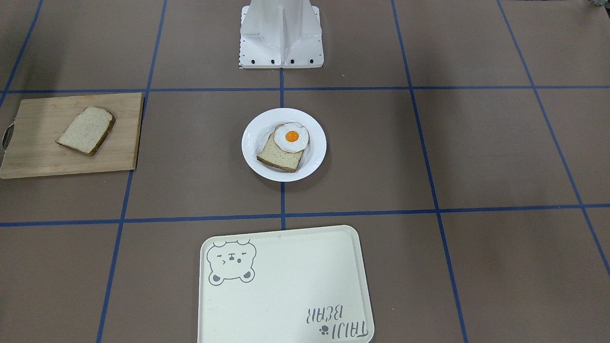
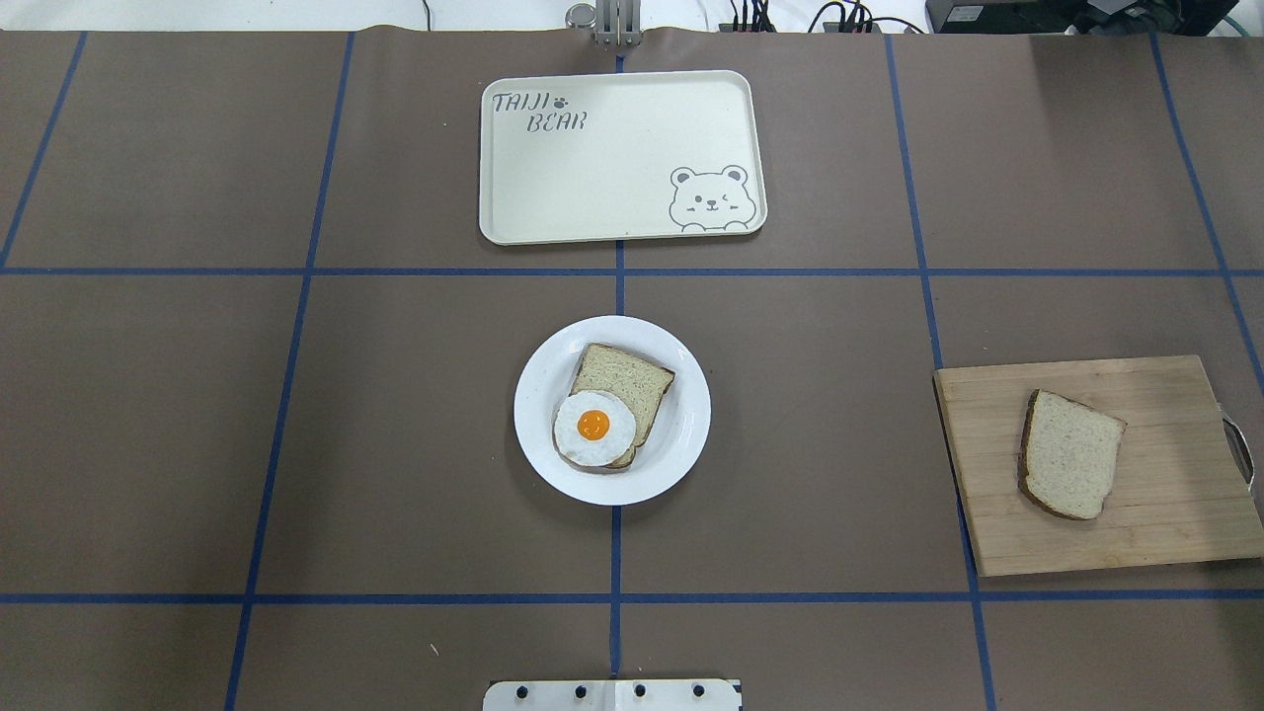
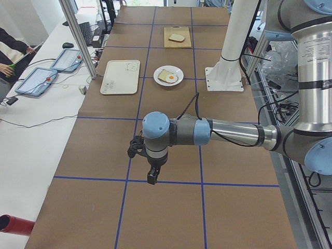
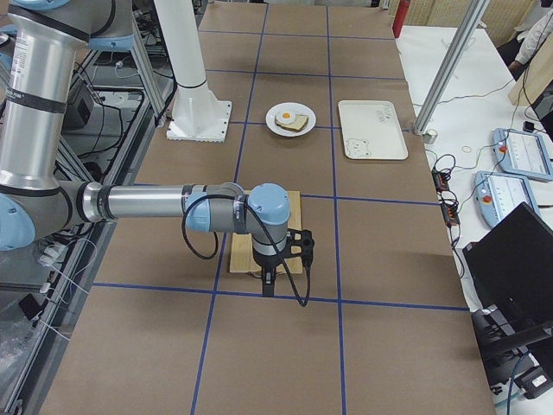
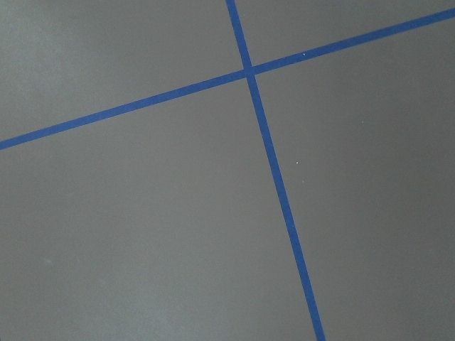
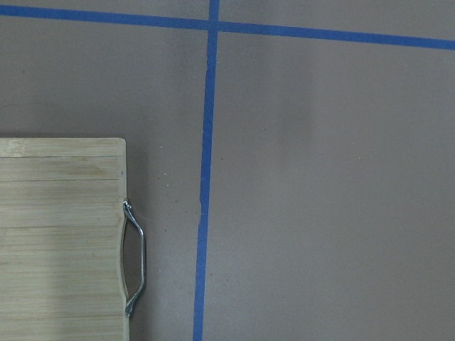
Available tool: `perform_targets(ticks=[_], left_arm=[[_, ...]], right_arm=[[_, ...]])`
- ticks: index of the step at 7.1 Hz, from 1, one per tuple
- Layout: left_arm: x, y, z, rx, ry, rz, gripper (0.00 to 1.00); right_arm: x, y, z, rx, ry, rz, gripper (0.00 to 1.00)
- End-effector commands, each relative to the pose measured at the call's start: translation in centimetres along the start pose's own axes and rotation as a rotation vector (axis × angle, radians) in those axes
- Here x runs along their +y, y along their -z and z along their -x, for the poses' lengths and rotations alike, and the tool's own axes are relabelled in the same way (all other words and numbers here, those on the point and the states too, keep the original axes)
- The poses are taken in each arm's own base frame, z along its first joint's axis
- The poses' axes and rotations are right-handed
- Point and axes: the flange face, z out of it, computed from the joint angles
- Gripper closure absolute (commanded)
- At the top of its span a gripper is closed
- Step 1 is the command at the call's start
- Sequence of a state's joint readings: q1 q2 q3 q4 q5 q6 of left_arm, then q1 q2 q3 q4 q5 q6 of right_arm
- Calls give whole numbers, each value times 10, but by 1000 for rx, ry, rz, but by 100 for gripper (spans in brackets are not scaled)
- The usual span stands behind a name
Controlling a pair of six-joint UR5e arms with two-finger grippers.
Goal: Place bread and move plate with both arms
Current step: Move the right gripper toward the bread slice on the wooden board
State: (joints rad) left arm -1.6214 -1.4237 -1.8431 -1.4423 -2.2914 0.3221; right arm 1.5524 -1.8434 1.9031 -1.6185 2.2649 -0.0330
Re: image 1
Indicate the wooden cutting board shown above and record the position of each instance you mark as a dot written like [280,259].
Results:
[32,151]

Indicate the bread slice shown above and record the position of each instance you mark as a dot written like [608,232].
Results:
[88,131]
[273,156]

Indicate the fried egg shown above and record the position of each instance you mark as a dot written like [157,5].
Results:
[291,137]

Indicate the bread slice under egg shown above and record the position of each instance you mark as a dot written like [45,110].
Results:
[273,156]

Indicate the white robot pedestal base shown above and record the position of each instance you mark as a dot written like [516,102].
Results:
[280,34]

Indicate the cream bear serving tray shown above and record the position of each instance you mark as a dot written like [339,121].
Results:
[295,286]

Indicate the white round plate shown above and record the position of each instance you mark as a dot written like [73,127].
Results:
[258,130]

